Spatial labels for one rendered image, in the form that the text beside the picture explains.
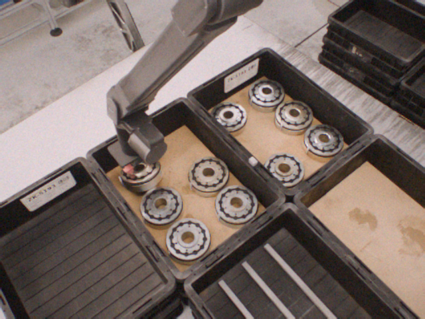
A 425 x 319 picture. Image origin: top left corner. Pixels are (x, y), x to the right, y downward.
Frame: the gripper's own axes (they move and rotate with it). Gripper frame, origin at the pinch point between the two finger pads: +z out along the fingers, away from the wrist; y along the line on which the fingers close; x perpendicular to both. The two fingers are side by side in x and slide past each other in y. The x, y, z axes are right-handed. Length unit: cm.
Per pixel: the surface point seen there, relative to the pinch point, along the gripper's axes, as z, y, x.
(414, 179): -4, 49, -45
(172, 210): 1.7, 0.2, -14.3
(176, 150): 5.4, 11.9, 1.1
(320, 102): -3, 49, -14
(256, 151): 4.5, 28.4, -12.7
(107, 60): 95, 46, 130
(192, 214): 4.5, 4.0, -17.1
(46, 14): 81, 31, 172
